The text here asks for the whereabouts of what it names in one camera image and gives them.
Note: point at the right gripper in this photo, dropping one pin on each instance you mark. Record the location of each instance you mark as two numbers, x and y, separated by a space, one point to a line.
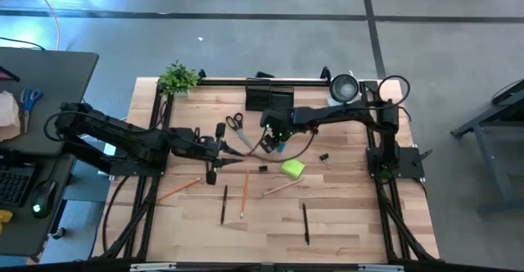
276 122

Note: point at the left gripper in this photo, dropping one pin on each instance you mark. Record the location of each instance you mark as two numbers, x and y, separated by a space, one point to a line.
192 143

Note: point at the small blue object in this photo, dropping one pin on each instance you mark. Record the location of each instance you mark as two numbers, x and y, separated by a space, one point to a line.
280 147

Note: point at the green sticky note pad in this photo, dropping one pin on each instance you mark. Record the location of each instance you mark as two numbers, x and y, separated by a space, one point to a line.
293 169

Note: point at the orange pencil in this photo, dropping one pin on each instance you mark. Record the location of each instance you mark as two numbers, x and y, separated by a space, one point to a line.
245 193
180 188

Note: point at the natural wood pencil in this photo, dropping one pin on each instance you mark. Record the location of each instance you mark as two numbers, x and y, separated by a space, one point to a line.
281 187

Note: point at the black pen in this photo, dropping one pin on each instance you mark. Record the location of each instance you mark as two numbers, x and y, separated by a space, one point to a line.
224 204
305 223

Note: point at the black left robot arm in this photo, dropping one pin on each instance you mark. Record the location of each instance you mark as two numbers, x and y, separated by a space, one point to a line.
123 134

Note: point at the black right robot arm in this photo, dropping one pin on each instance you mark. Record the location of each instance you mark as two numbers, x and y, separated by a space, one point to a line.
335 114

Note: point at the black mesh desk organizer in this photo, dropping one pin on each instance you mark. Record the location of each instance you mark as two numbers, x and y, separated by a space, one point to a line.
262 96

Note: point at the small black binder clip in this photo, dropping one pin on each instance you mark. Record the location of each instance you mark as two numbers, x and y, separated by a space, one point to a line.
263 168

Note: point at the black binder clip silver arms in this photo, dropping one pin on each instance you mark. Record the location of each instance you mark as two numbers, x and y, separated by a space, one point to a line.
324 157

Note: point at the white cup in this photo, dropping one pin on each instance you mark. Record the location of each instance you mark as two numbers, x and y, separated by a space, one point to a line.
344 88

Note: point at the green plant in white pot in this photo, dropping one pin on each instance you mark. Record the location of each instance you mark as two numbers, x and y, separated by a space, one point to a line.
177 79

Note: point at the black computer mouse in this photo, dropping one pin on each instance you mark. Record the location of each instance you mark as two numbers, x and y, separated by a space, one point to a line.
43 196

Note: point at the grey side desk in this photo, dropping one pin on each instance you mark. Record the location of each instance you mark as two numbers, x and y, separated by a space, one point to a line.
53 71

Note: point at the dark metal cart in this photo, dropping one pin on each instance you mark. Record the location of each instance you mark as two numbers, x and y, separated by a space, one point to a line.
487 157

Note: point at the black keyboard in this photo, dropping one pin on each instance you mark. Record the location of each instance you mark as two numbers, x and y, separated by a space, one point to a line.
14 186

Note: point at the crumpled brown paper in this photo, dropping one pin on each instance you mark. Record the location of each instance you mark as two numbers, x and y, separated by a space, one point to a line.
8 116

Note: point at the yellow object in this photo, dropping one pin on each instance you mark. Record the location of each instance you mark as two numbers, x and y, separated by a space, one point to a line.
5 216

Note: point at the black aluminium table frame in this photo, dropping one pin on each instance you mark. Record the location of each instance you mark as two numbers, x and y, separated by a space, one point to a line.
266 82

